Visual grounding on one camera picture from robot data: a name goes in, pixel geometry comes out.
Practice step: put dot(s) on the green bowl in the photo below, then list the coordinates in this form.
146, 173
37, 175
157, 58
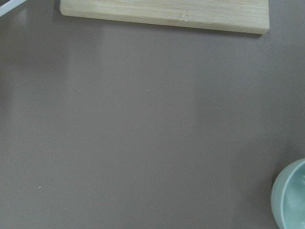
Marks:
288, 196

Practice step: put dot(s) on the bamboo cutting board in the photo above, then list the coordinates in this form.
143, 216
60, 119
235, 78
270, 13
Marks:
246, 16

